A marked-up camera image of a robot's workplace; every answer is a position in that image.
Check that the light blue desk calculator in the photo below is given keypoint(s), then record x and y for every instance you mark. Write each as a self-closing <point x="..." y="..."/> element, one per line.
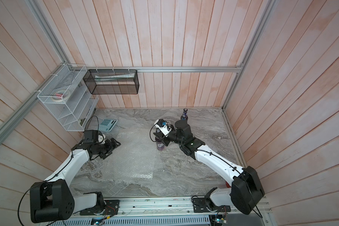
<point x="107" y="125"/>

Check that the clear bubble wrap sheet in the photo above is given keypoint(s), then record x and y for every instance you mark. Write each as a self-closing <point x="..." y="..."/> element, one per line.
<point x="137" y="158"/>

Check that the white mesh wall shelf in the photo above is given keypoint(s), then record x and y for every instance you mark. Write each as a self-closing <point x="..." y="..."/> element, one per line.
<point x="75" y="113"/>

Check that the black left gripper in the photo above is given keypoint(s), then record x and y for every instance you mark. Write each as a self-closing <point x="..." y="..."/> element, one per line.
<point x="110" y="147"/>

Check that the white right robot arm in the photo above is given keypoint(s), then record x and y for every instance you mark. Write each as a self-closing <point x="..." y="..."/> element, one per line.
<point x="245" y="190"/>

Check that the dark purple bottle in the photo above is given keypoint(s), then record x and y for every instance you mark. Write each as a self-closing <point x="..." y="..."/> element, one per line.
<point x="184" y="114"/>

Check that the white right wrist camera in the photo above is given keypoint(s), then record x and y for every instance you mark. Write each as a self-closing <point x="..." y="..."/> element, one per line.
<point x="163" y="126"/>

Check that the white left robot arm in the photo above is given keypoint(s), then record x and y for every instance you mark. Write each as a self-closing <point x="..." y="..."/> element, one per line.
<point x="52" y="200"/>

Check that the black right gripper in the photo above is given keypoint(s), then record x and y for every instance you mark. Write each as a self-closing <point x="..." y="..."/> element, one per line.
<point x="165" y="141"/>

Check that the black mesh wall basket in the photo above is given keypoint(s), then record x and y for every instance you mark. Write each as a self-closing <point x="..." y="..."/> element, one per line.
<point x="112" y="81"/>

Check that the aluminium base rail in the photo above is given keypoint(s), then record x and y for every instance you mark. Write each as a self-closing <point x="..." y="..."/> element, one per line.
<point x="170" y="211"/>

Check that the tape roll on shelf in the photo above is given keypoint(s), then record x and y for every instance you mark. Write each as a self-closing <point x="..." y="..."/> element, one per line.
<point x="60" y="96"/>

